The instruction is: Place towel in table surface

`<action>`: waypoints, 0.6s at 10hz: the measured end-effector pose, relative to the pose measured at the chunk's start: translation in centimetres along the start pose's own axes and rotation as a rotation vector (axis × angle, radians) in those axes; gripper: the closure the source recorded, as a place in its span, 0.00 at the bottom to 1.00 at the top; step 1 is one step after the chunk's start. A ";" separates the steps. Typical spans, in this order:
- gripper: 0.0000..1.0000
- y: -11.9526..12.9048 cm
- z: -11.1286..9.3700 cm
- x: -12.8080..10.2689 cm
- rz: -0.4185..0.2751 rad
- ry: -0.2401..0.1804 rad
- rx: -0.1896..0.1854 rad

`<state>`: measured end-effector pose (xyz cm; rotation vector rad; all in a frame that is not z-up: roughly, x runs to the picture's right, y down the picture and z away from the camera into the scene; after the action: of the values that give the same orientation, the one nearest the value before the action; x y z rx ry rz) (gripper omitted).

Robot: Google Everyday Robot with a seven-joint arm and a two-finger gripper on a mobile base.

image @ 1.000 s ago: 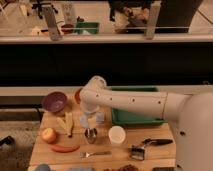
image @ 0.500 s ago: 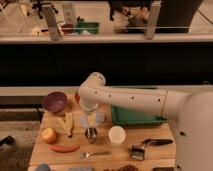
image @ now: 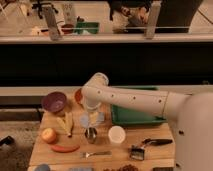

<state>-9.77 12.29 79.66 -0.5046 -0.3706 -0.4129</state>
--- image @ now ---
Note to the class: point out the dark brown block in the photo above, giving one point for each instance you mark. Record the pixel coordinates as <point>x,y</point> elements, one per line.
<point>162,169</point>

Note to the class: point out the purple bowl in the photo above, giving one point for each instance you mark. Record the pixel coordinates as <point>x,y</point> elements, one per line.
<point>54,102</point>

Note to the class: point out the black object on floor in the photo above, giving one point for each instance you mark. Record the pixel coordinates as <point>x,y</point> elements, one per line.
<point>7,140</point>

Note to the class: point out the silver fork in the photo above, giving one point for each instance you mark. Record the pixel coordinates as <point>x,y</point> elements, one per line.
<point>88,154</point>

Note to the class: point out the red berries cluster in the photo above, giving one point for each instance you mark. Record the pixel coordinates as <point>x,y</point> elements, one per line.
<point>124,168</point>

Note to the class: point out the orange bowl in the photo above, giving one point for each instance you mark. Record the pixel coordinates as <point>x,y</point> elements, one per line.
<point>78,96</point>

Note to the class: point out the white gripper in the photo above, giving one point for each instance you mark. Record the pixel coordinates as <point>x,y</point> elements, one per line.
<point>91,106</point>

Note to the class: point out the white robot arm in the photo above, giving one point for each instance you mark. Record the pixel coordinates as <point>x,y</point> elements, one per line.
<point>190,117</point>

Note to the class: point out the right metal post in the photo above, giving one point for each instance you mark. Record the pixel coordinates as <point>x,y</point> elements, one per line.
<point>152,19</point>

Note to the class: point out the light blue towel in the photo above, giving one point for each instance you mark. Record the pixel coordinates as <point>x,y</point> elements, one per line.
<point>85,123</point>

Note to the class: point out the metal post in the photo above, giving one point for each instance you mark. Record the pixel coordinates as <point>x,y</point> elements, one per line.
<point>152,19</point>
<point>54,32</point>

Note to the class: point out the blue ball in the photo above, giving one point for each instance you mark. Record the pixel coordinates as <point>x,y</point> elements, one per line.
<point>42,167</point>

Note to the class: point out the white plastic cup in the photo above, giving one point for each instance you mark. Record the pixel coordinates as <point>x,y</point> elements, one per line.
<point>116,135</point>

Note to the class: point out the green plastic tray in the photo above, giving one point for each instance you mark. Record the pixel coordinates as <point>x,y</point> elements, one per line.
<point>128,117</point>

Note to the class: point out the red yellow apple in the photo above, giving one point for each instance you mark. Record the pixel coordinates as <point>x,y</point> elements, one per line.
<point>49,135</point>

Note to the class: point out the small metal cup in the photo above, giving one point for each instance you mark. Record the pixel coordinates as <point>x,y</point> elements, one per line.
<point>91,135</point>

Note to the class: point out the left metal post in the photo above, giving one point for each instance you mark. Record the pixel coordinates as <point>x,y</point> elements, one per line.
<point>54,32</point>

